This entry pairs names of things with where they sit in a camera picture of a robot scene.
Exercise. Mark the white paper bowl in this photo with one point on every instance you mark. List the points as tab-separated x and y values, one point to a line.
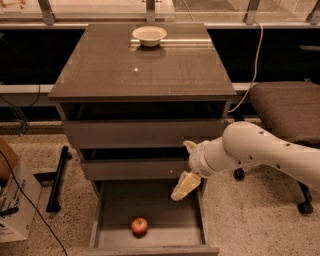
149	36

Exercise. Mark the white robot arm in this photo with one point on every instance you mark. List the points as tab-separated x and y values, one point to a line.
242	144

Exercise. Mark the white cardboard box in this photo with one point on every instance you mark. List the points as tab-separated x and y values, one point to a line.
19	196

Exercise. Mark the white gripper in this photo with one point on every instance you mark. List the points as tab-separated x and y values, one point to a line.
197	161

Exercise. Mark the black metal bar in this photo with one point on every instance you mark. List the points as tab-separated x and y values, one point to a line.
53	205

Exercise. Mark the red apple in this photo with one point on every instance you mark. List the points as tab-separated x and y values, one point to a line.
139	226

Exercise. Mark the grey office chair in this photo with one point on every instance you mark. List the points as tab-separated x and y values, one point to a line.
290	110

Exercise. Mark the grey middle drawer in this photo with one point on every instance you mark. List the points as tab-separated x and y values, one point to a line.
134	169

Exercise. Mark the grey open bottom drawer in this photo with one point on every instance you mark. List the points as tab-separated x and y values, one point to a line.
175	228

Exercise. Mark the brown cardboard box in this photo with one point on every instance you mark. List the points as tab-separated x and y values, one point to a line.
8	160

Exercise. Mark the grey top drawer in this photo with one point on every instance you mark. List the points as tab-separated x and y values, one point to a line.
140	134

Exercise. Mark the grey drawer cabinet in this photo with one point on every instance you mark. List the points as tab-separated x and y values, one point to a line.
110	76

